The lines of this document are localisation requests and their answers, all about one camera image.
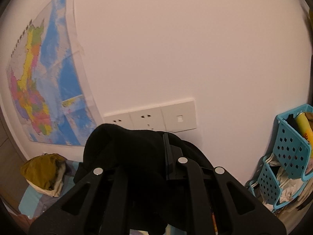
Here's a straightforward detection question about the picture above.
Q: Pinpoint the teal grey bed sheet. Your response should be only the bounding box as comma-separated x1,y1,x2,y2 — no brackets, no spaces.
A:
19,160,79,219

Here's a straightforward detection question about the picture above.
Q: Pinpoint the white wall socket panel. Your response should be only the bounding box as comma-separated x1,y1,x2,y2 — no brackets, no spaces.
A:
103,99,197,133

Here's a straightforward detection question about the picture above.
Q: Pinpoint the yellow cylindrical can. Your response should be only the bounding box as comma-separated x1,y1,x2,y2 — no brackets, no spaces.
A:
296,112,312,144

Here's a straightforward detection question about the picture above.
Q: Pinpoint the upper blue perforated basket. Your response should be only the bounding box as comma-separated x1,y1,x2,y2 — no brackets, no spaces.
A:
273,104,312,181

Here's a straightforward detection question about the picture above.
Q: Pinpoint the olive green folded garment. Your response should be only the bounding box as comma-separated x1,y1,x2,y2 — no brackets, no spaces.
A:
20,153,66,190

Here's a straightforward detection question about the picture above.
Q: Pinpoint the colourful wall map poster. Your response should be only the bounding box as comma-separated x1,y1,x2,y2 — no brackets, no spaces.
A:
6,0,101,146

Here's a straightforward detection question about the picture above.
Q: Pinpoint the lower blue perforated basket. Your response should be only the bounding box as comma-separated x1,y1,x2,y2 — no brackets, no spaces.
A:
248,154,307,212

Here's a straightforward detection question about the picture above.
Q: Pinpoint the blue perforated basket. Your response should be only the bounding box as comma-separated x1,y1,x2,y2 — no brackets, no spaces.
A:
273,104,312,181
248,154,307,212

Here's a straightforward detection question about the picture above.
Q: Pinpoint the large black garment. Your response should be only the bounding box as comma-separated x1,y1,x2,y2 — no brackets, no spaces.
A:
74,124,214,234

